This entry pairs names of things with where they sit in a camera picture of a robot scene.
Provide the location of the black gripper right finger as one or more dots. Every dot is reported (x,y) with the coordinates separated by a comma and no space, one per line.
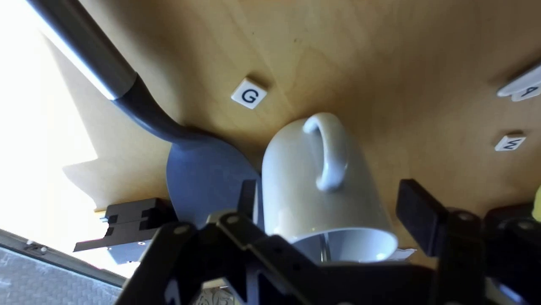
(478,260)

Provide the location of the white ceramic mug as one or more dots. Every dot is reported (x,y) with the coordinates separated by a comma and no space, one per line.
(292,180)

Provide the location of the white letter tile G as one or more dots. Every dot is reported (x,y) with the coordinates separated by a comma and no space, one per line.
(248,93)

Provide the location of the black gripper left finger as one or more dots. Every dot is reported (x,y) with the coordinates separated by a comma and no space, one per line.
(225,265)

